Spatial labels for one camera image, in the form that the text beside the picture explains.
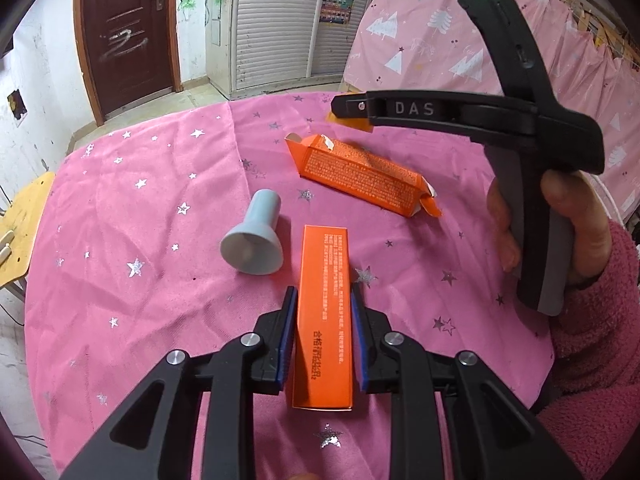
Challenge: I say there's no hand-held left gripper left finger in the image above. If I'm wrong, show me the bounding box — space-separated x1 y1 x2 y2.
60 287 298 480

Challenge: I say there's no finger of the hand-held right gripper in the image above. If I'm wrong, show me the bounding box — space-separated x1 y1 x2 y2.
331 92 372 123

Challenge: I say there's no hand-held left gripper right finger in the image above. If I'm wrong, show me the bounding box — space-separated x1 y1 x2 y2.
350 285 583 480

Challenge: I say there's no orange paper scrap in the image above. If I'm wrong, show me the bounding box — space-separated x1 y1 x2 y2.
325 110 376 133

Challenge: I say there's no orange cardboard box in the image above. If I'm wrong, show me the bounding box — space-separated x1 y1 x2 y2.
285 132 443 218
290 225 355 411

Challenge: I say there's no person's right forearm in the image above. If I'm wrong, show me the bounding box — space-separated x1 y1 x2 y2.
535 220 640 480

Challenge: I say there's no person's right hand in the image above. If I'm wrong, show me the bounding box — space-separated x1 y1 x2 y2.
487 170 613 288

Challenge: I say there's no opened orange cardboard box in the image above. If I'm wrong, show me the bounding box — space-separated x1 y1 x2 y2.
285 132 443 218

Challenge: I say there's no pink tree-print curtain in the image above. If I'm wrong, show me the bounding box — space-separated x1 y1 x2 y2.
345 0 640 231

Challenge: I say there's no grey-blue funnel-shaped cap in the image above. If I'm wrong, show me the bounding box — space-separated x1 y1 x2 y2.
220 189 285 276

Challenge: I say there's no white louvered wardrobe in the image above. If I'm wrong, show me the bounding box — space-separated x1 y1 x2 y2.
205 0 396 101

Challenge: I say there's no pink star-print tablecloth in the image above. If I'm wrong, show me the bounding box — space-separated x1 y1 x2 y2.
22 91 556 480

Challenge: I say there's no dark brown door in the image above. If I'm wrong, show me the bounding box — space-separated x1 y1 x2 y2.
74 0 182 126

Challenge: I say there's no yellow wooden chair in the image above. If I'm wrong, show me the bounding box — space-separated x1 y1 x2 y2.
0 171 56 291

